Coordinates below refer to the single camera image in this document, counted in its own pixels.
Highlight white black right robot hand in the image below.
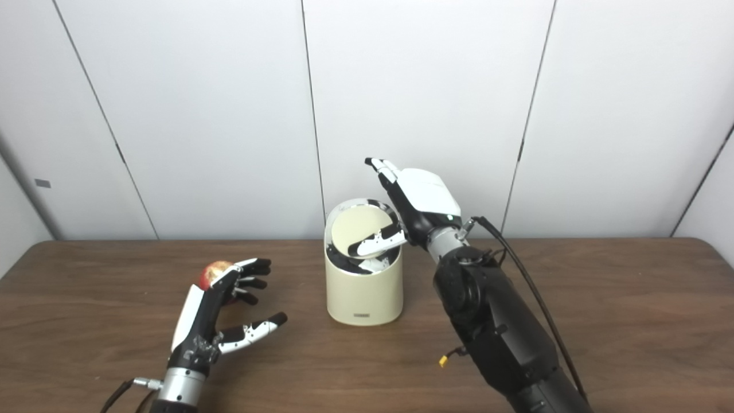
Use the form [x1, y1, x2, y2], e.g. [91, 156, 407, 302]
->
[348, 158, 463, 258]

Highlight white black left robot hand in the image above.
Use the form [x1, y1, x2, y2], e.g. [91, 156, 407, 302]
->
[167, 258, 288, 376]

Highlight red apple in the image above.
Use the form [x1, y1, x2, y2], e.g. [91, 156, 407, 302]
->
[198, 260, 241, 305]

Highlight round cream bin lid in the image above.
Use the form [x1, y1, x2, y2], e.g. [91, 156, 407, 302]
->
[331, 205, 396, 259]

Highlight cream-colored bin body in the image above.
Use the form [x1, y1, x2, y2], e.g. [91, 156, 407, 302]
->
[324, 198, 404, 326]

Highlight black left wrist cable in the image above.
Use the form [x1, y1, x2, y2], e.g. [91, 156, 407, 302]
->
[100, 377, 165, 413]

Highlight small yellow wire connector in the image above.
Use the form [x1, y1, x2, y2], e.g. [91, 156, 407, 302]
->
[439, 346, 468, 368]

